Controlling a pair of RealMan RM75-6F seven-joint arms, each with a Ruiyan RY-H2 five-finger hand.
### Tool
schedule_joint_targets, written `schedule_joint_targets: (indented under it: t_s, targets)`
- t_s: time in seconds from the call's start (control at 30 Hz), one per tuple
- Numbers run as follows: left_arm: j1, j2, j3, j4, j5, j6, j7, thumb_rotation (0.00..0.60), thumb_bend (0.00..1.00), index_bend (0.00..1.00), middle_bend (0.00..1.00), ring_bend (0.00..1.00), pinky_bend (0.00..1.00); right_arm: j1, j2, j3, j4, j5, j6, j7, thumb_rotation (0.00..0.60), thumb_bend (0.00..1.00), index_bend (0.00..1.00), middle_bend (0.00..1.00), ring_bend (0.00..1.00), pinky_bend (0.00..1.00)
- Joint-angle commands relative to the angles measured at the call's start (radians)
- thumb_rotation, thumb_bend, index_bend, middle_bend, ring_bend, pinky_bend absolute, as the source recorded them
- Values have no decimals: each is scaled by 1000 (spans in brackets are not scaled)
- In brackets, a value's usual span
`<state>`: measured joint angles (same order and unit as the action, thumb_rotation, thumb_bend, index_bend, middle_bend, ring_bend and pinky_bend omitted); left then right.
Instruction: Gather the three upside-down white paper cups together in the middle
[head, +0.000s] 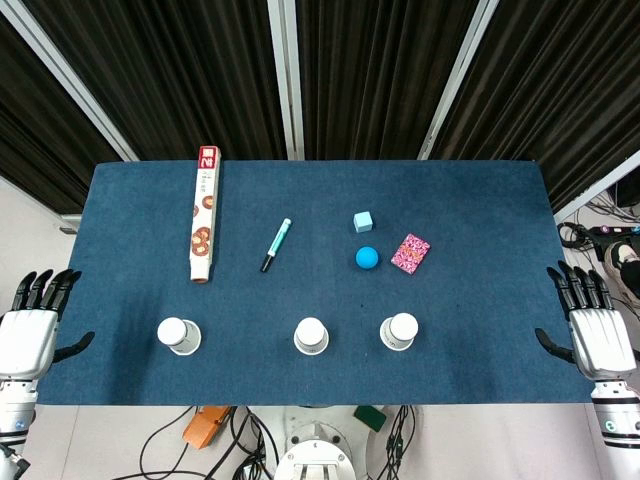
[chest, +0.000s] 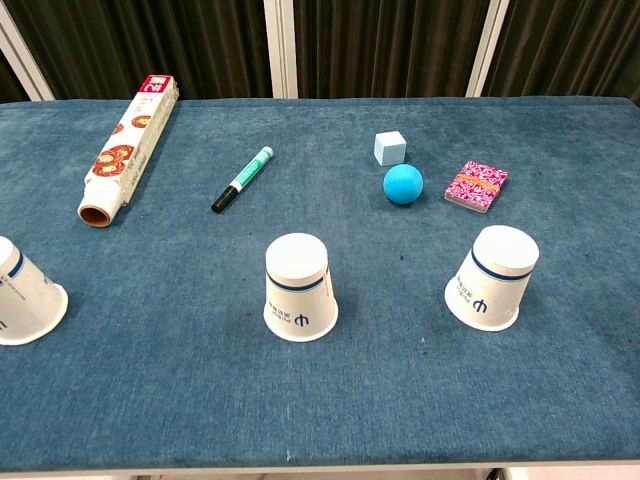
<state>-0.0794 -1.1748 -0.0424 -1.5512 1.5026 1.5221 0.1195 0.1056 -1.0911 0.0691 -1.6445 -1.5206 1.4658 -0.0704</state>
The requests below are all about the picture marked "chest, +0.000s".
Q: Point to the light blue foam cube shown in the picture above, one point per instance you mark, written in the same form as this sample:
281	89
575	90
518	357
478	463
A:
389	149

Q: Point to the pink playing card deck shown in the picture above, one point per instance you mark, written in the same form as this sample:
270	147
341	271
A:
475	186

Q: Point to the white frame post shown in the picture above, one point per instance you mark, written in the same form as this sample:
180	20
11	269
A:
281	50
487	50
22	55

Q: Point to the blue table cloth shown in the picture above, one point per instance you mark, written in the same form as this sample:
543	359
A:
320	400

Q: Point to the blue ball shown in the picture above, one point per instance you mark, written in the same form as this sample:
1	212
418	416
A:
403	184

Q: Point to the cling film roll brown core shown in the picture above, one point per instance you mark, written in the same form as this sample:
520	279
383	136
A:
102	205

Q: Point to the dark pleated curtain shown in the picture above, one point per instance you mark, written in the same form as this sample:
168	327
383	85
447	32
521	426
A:
570	45
150	40
385	45
9	85

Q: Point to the white paper cup blue stripe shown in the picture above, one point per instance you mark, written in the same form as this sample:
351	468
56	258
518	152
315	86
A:
25	305
297	290
492	285

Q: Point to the cling film cardboard box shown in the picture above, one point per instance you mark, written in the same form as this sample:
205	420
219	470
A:
132	137

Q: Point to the green marker black cap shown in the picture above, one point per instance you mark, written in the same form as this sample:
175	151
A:
245	177

